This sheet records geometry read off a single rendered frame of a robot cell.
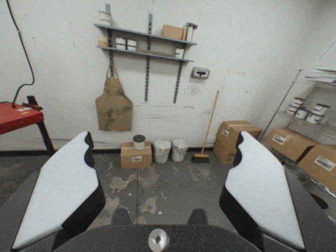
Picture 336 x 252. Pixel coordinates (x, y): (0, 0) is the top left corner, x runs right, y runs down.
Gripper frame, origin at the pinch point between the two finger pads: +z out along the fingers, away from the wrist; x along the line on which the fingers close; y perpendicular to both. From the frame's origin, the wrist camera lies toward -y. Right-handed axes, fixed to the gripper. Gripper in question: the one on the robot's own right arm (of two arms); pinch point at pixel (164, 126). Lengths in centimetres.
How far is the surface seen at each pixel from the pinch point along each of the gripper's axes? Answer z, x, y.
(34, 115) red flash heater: 98, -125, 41
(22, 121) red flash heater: 89, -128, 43
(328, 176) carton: 88, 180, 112
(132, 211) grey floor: 78, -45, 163
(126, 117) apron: 179, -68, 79
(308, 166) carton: 106, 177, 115
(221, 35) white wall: 208, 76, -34
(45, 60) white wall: 164, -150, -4
